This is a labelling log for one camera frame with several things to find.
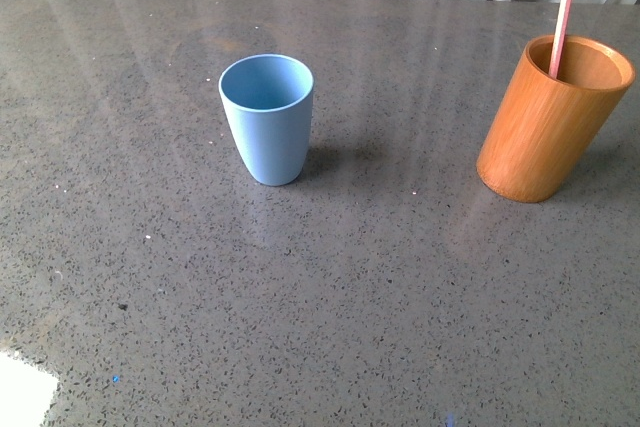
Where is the blue plastic cup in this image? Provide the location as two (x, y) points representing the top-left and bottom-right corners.
(219, 54), (314, 186)

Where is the orange bamboo chopstick holder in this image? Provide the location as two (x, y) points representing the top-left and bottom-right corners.
(476, 35), (635, 203)

